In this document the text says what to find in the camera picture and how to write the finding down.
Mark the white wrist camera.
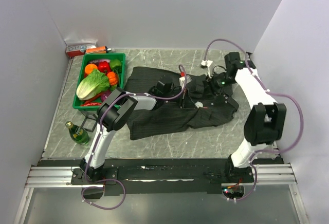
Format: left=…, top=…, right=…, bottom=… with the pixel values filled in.
left=179, top=71, right=192, bottom=89
left=200, top=60, right=214, bottom=79

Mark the red bell pepper toy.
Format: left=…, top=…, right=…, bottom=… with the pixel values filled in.
left=98, top=61, right=112, bottom=74

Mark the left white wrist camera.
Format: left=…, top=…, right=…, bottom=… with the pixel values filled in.
left=179, top=71, right=192, bottom=89

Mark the small orange pumpkin toy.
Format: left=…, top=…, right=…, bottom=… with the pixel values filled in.
left=107, top=71, right=119, bottom=86

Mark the purple onion toy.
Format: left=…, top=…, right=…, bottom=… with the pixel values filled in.
left=100, top=90, right=111, bottom=102

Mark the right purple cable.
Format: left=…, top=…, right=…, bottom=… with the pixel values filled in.
left=204, top=39, right=304, bottom=204

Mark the red white cardboard box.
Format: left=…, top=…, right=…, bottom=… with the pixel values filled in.
left=65, top=43, right=97, bottom=58

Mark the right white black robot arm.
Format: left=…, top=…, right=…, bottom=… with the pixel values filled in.
left=200, top=52, right=286, bottom=182

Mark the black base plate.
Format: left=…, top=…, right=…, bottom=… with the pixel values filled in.
left=37, top=158, right=284, bottom=196

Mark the aluminium rail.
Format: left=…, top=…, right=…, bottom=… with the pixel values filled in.
left=25, top=164, right=297, bottom=188

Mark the purple cable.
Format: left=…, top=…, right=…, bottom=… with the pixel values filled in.
left=81, top=64, right=187, bottom=211
left=204, top=39, right=304, bottom=204

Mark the black pinstriped shirt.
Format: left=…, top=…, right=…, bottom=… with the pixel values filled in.
left=124, top=67, right=239, bottom=140

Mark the red chili pepper toy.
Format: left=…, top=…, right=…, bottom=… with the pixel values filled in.
left=81, top=93, right=102, bottom=106

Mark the napa cabbage toy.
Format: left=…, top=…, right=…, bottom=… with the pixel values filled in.
left=76, top=69, right=110, bottom=100

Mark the black square frame stand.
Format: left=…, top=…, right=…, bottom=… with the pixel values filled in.
left=81, top=111, right=97, bottom=133

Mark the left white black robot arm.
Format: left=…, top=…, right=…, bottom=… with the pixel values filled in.
left=80, top=76, right=191, bottom=184

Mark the orange glue tube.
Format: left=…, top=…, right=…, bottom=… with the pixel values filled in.
left=85, top=46, right=112, bottom=54

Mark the green plastic basket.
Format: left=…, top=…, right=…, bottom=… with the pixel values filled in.
left=72, top=53, right=126, bottom=111

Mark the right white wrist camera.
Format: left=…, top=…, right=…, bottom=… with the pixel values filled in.
left=200, top=60, right=214, bottom=79

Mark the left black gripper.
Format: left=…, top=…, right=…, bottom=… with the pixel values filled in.
left=163, top=86, right=197, bottom=110

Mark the green glass bottle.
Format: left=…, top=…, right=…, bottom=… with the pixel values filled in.
left=65, top=121, right=89, bottom=145

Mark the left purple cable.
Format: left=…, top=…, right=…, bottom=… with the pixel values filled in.
left=81, top=64, right=187, bottom=211

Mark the orange fruit toy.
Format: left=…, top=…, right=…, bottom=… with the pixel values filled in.
left=84, top=64, right=98, bottom=75

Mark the green bell pepper toy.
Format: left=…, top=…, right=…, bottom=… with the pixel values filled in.
left=109, top=59, right=122, bottom=72

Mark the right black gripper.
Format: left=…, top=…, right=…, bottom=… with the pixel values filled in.
left=200, top=71, right=236, bottom=101

